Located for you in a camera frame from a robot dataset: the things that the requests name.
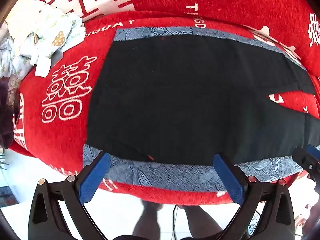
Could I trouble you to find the black pants with blue waistband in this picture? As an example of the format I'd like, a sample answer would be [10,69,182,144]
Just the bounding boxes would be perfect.
[83,27,319,192]

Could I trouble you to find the person bare legs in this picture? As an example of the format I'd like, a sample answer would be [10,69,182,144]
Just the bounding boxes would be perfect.
[133,200,222,239]

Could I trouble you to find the red blanket with white characters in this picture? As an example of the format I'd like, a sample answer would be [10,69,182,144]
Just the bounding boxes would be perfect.
[12,12,319,205]

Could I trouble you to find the red folded quilt with letters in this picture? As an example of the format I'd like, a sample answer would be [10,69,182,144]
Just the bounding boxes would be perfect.
[41,0,319,75]

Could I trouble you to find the white floral patterned cloth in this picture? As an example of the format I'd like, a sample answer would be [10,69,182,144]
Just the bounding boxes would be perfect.
[1,0,86,80]

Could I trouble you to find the thin black cable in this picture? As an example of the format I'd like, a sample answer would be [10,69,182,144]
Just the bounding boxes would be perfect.
[171,204,179,240]

